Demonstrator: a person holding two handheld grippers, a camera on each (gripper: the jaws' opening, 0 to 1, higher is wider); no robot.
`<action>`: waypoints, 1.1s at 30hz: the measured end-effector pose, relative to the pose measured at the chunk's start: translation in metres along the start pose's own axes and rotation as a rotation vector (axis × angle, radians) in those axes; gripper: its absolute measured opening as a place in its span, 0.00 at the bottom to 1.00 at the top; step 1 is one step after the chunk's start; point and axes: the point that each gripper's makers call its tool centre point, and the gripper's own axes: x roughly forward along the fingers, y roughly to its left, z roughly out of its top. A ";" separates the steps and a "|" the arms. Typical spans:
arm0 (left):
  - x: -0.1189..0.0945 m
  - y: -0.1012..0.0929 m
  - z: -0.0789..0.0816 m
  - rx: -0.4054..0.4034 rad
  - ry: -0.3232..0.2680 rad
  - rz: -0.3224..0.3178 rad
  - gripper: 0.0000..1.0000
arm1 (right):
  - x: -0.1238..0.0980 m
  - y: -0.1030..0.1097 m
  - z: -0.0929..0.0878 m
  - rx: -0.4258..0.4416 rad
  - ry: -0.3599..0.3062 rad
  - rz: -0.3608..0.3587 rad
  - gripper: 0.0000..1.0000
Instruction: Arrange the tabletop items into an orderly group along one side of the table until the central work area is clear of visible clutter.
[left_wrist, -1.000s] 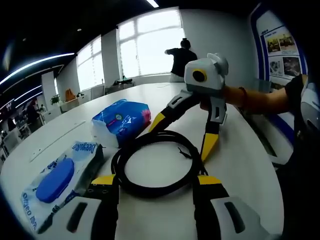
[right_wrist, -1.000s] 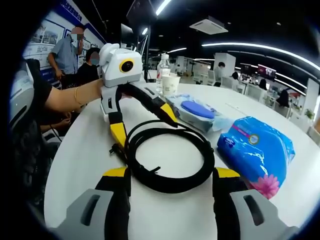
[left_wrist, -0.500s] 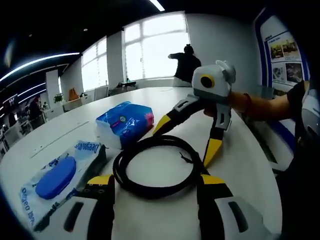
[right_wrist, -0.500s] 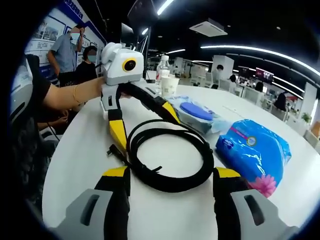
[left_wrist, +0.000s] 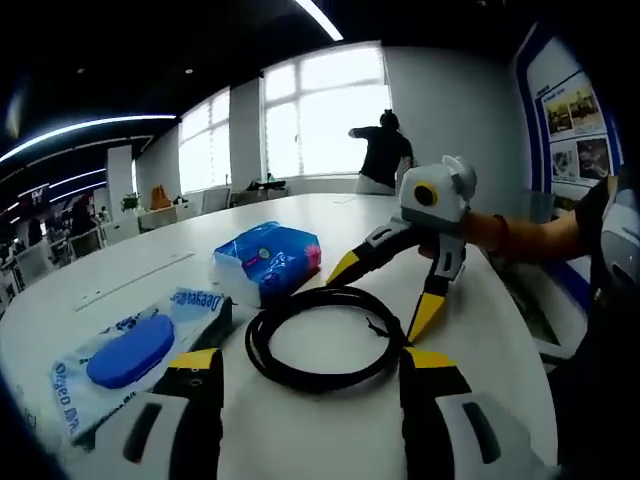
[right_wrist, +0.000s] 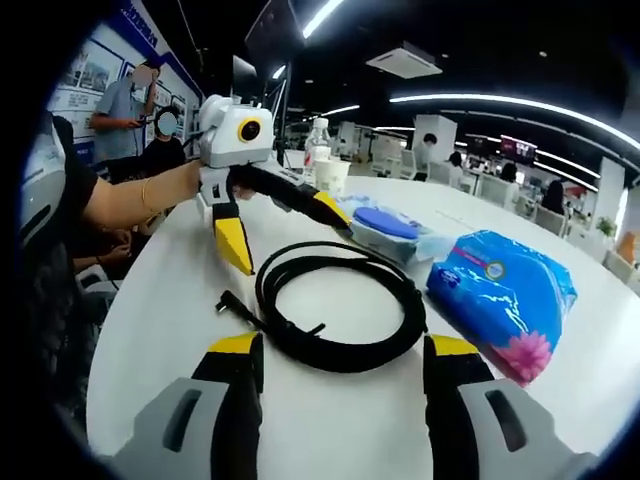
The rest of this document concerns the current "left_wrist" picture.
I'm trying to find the hanging screen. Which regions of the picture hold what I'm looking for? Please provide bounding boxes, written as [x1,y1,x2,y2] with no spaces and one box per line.
[19,183,51,206]

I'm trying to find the blue white wall poster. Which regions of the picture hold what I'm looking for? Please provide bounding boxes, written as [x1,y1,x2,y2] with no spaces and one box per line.
[514,22,626,211]

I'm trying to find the dark item on windowsill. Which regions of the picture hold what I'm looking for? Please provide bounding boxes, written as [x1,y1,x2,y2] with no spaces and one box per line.
[247,173,289,191]

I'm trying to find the black cable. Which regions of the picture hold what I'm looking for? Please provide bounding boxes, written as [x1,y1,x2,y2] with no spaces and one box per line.
[244,285,416,396]

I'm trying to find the long ceiling light strip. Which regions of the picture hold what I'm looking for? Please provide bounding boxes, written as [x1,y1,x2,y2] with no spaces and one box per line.
[293,0,345,41]
[0,114,179,164]

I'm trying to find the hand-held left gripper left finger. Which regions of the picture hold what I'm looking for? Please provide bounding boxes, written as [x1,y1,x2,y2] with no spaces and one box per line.
[92,348,225,480]

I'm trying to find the white table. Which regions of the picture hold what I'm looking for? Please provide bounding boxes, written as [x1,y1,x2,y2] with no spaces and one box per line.
[0,192,571,480]

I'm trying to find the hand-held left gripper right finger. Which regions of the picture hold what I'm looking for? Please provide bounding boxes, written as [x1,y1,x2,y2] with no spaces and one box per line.
[398,347,531,480]

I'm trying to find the wet wipes pack blue lid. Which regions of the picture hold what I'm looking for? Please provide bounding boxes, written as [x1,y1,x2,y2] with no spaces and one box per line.
[49,285,234,444]

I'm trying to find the white chest-worn device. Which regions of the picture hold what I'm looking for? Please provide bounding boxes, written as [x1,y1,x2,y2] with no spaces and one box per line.
[598,189,640,301]

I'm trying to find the orange bag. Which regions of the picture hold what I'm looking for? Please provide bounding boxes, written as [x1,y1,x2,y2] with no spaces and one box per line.
[149,183,174,210]

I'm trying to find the blue tissue pack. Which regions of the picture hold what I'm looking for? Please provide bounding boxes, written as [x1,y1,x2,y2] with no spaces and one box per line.
[208,221,322,307]

